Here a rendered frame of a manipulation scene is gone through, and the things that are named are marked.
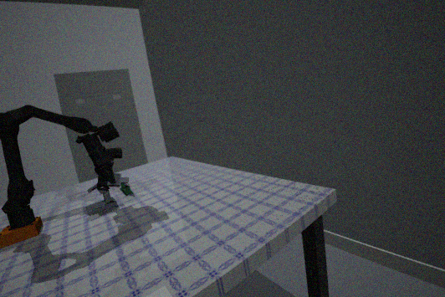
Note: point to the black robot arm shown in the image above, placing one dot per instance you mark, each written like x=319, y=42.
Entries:
x=20, y=190

